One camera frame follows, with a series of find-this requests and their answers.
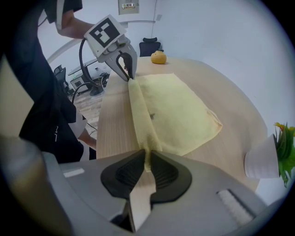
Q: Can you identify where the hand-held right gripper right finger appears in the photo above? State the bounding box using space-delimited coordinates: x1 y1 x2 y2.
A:
138 150 277 236

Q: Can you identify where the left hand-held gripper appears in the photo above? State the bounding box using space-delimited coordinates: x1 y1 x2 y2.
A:
84 14 138 82

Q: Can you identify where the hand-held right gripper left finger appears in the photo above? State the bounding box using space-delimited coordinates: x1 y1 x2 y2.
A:
42 149 147 236

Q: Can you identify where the yellow cloth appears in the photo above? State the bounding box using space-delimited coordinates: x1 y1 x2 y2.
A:
127 73 224 172

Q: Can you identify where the person's left forearm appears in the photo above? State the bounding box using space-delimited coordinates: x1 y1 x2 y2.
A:
57 10 95 40

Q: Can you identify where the black white striped bag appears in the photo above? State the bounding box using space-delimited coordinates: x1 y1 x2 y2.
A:
100 72 110 88

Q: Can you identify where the black office chair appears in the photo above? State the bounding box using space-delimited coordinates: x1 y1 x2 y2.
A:
139 37 165 58

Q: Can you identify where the person's bare leg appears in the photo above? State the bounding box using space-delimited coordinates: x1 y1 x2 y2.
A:
77 128 97 150

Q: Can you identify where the grey box device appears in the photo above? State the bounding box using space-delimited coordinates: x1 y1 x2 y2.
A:
70 77 89 90

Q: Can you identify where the black mesh chair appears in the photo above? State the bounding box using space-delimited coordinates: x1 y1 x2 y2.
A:
53 65 70 95

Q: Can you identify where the sunflower in white pot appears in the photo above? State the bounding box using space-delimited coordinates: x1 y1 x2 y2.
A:
244 122 295 189

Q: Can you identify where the person's black clothing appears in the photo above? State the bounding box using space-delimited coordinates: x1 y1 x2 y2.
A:
4 0 97 164

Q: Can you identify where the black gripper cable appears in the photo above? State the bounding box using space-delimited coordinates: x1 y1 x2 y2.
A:
71 38 104 104

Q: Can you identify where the grey wall panel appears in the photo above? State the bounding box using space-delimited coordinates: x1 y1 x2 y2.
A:
118 0 140 16

